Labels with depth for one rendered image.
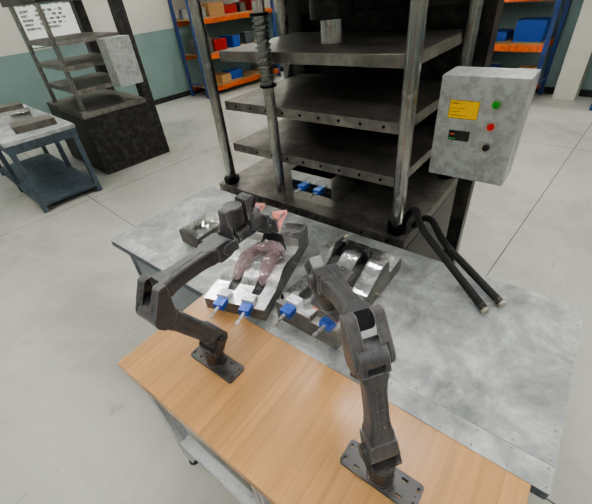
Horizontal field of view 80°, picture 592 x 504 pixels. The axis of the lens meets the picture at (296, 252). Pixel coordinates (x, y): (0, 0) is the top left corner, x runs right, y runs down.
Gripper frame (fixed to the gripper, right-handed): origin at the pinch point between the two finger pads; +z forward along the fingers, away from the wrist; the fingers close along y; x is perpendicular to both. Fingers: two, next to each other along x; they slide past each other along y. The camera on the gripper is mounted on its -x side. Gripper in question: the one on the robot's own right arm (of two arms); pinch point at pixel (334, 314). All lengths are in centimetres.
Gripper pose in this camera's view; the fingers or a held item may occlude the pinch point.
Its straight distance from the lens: 114.9
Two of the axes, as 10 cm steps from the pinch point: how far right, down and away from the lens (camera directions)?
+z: 2.4, 5.2, 8.2
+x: -6.1, 7.4, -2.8
